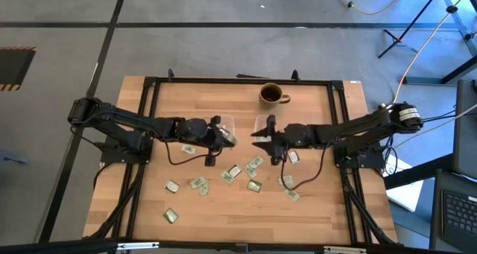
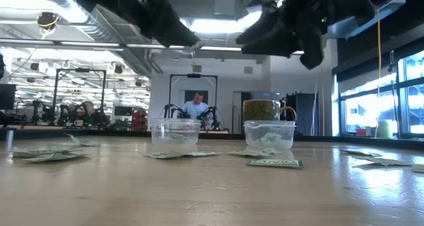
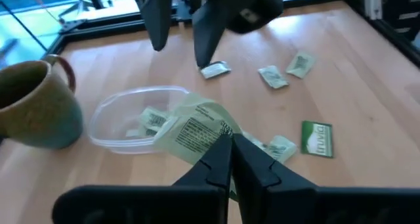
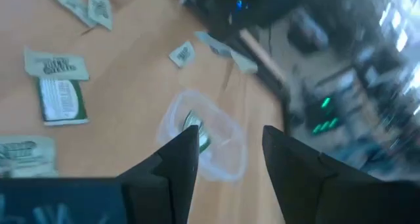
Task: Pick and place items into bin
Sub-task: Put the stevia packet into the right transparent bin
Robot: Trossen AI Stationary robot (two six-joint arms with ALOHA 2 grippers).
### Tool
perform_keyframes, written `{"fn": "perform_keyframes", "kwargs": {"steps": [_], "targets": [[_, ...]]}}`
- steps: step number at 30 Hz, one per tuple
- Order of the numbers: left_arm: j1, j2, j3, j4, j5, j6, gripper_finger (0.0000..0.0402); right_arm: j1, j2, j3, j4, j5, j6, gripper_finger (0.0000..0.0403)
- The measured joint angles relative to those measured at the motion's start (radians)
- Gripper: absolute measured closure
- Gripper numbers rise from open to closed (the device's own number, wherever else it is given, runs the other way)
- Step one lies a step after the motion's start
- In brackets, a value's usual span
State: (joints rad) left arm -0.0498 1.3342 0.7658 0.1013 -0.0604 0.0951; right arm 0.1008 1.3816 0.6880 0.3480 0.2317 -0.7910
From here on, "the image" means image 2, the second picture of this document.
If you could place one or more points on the dark cabinet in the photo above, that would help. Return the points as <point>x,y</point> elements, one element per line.
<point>304,113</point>

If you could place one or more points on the black aluminium table frame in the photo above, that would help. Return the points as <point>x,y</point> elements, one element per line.
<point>99,133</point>

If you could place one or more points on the black window frame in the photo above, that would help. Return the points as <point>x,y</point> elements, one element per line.
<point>403,103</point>

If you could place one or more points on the red cart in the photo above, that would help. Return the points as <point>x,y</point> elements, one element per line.
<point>139,120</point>

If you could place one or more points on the yellow-green roll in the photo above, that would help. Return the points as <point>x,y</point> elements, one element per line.
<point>385,130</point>

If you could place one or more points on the black background rig frame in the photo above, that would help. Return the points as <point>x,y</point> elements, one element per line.
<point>81,70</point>
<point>193,75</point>

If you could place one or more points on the grey-blue cabinet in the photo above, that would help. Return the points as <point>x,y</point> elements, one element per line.
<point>265,95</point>

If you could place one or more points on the green glass jar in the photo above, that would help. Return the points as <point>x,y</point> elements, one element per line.
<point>261,110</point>

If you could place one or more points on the background black robot arm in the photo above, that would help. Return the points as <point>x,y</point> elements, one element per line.
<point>174,110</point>
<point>212,118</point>

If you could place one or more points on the silver metal post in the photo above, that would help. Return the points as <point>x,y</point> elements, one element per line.
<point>9,143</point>

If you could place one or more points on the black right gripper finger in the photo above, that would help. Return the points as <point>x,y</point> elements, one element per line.
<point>278,47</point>
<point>268,24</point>

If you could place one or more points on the person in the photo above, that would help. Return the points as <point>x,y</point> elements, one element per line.
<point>88,108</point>
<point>195,110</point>

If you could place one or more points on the clear plastic container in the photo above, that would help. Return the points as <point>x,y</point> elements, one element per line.
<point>255,130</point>
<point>159,130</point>

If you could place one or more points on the white background mug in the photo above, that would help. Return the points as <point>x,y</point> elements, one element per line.
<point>78,123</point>

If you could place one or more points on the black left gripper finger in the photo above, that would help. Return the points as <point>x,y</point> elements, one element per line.
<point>172,22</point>
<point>169,39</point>

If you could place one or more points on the black monitor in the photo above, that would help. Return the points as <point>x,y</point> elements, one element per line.
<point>7,96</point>

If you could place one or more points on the long ceiling light bar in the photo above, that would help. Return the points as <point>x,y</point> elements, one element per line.
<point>89,43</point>

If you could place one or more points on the square wall vent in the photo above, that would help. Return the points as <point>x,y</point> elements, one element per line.
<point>248,70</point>
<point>197,68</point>

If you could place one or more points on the grey ceiling box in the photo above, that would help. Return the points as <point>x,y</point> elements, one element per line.
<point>225,5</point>

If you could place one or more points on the red box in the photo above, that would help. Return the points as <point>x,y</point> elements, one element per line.
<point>362,132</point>

